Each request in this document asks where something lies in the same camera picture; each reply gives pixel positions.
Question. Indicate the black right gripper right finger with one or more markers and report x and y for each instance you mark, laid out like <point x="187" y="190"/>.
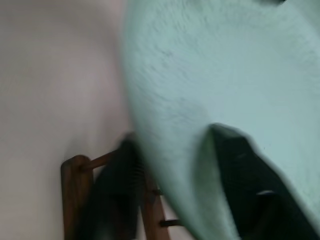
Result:
<point x="252" y="185"/>

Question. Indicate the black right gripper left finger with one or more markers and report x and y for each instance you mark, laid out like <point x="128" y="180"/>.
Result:
<point x="113" y="190"/>

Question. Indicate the green plate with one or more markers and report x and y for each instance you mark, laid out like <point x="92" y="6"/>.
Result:
<point x="220" y="75"/>

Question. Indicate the wooden dish rack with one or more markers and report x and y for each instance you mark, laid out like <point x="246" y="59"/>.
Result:
<point x="76" y="190"/>

